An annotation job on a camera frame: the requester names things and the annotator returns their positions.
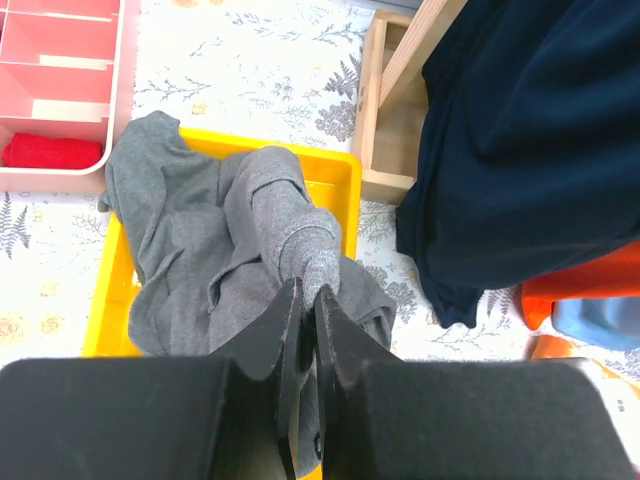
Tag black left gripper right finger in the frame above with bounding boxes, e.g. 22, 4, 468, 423
315, 287, 634, 479

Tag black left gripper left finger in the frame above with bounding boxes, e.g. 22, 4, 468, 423
1, 280, 303, 479

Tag grey shorts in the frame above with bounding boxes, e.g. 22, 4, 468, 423
102, 111, 396, 477

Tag orange white folded shorts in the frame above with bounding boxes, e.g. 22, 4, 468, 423
528, 334, 639, 390

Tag light blue shorts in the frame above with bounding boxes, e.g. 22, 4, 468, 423
551, 297, 639, 351

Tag red orange shorts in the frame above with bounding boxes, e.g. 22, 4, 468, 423
521, 242, 639, 330

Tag navy blue shorts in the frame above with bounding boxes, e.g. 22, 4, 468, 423
396, 1, 639, 328

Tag yellow plastic tray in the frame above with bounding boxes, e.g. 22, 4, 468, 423
81, 126, 363, 480

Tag wooden clothes rack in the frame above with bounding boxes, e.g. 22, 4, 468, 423
351, 0, 466, 204

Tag red folded cloth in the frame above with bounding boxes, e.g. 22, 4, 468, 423
1, 133, 103, 170

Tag pink divided organizer box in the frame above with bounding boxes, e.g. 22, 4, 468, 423
1, 1, 141, 194

